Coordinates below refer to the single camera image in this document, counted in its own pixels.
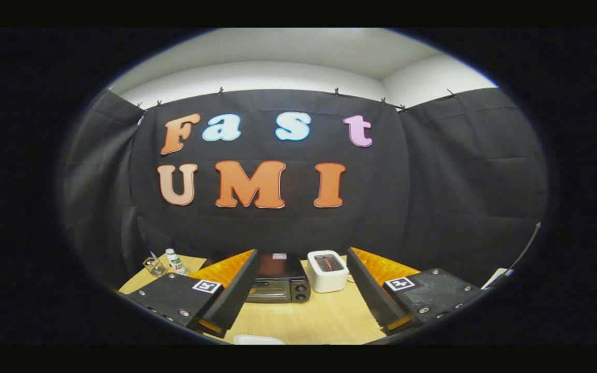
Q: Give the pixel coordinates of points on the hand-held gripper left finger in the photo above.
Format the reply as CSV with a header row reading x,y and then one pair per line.
x,y
236,295

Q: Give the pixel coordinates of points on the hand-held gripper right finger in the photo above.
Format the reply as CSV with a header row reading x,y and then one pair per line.
x,y
370,290

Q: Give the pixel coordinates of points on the black toaster oven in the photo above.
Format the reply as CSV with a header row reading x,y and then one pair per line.
x,y
278,290

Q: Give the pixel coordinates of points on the white pop-up toaster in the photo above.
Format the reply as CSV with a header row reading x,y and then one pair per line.
x,y
327,282

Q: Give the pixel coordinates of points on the white plate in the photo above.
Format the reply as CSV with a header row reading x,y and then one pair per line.
x,y
259,340

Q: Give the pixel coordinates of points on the white bottle green label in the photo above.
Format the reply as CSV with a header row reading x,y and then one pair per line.
x,y
175,263

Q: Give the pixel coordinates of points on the thin grey stand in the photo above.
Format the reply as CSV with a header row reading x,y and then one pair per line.
x,y
495,277

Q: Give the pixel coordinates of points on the row of small cloth clips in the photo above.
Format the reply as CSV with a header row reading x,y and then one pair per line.
x,y
220,91

